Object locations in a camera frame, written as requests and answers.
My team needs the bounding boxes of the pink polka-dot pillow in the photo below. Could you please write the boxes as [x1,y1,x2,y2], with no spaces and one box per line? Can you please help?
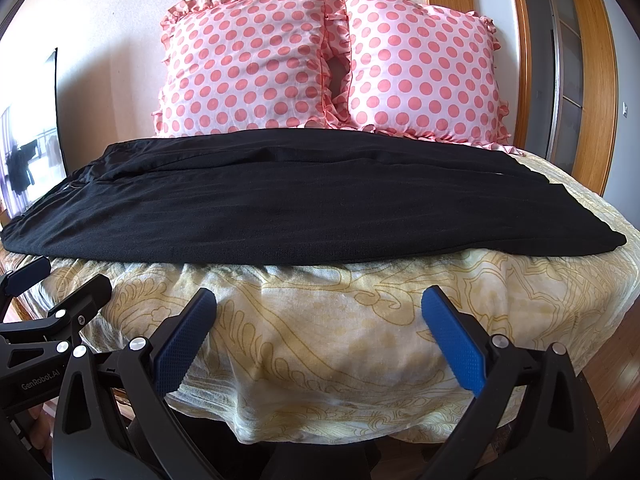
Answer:
[332,0,513,152]
[153,0,345,138]

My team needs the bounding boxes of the wooden sliding door frame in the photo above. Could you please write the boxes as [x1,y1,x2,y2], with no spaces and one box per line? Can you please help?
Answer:
[514,0,618,194]

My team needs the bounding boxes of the black flat screen television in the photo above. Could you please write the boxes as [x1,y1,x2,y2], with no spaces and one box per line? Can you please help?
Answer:
[1,51,67,218]

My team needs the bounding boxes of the right pink polka-dot pillow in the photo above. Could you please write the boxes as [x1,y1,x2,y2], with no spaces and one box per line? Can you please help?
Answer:
[332,0,513,152]

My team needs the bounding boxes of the black pants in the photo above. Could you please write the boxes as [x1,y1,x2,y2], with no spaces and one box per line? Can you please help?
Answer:
[1,129,626,266]

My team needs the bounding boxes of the cream yellow patterned bedspread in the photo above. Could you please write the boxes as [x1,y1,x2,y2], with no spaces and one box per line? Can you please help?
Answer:
[21,154,639,444]

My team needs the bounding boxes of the left pink polka-dot pillow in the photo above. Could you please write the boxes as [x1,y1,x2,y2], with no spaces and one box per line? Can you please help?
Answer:
[153,0,345,138]

